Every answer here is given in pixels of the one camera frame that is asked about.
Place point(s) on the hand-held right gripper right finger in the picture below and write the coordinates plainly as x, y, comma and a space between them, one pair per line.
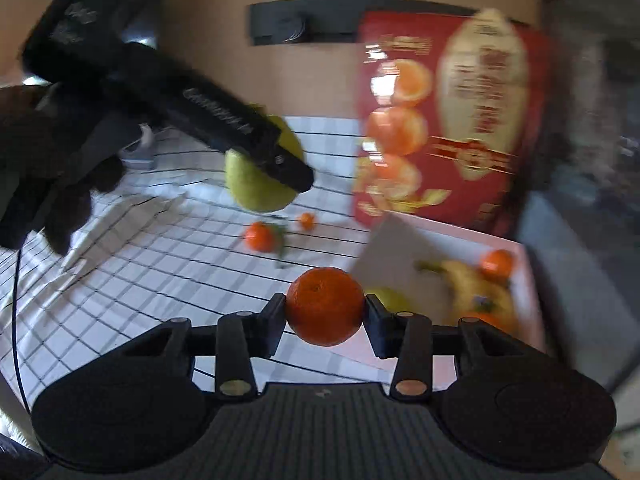
377, 327

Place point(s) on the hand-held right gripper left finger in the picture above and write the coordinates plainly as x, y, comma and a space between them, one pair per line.
274, 325

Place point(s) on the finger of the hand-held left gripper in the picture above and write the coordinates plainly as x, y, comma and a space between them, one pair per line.
287, 170

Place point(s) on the small green pear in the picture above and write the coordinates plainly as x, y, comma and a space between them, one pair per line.
250, 190

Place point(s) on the orange tangerine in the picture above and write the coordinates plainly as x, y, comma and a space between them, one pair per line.
325, 310
260, 237
306, 221
487, 321
497, 262

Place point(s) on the pink cardboard box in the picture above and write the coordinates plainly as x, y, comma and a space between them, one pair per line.
400, 250

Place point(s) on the fat bruised yellow banana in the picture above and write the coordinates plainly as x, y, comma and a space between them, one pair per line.
465, 277

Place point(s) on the slim brown-spotted banana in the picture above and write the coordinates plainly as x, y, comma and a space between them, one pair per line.
500, 305

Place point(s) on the person's left hand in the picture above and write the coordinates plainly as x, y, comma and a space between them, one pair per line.
45, 160

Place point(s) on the white black-grid cloth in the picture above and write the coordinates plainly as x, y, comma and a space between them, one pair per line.
150, 285

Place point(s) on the red snack bag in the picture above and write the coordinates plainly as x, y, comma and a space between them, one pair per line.
530, 110

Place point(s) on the black white printed carton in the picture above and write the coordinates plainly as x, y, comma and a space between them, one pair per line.
590, 110

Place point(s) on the black wall bracket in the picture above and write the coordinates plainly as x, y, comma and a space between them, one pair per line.
280, 22

